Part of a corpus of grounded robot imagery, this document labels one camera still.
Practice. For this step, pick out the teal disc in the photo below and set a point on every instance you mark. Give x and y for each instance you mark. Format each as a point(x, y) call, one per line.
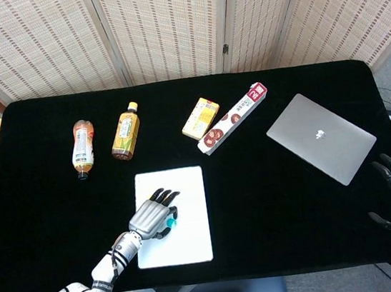
point(170, 223)

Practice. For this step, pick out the black screen hinge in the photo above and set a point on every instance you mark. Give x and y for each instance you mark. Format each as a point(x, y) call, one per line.
point(225, 49)

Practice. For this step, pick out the yellow cardboard box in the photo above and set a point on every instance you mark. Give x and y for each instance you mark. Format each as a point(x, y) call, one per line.
point(201, 118)

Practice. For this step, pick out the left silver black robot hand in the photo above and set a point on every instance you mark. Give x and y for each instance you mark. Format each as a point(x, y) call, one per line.
point(151, 218)

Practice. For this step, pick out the yellow tea bottle yellow cap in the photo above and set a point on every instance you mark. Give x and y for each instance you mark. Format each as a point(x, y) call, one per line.
point(125, 135)

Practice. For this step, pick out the woven folding screen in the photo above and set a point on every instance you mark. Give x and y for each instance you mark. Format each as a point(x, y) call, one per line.
point(165, 24)

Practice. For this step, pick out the black tablecloth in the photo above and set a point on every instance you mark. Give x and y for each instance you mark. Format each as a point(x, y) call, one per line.
point(260, 198)

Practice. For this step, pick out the peach tea bottle white label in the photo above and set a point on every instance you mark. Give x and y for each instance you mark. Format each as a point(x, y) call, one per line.
point(82, 146)

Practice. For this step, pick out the white rectangular board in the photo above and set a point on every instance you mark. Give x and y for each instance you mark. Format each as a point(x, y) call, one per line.
point(192, 232)

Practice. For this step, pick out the silver closed laptop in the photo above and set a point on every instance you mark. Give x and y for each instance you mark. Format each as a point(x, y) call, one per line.
point(320, 136)

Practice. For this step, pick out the long white red box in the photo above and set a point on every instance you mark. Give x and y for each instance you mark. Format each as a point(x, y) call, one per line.
point(231, 117)

